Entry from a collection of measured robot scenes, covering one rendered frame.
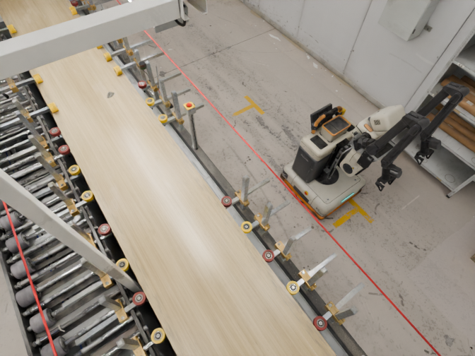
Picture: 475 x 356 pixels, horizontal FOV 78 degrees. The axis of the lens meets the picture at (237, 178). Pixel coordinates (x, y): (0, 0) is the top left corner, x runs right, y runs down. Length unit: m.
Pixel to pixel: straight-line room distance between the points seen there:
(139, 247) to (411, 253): 2.60
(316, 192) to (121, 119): 1.96
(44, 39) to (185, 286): 1.57
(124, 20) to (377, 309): 2.94
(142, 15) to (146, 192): 1.64
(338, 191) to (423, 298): 1.23
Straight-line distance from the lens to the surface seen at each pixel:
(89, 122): 2.88
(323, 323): 2.02
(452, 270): 3.65
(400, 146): 2.12
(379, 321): 3.15
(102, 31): 0.80
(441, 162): 4.11
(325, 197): 3.05
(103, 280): 2.19
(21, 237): 2.56
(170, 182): 2.30
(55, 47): 0.79
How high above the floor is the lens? 2.84
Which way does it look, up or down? 58 degrees down
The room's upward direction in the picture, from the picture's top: 3 degrees clockwise
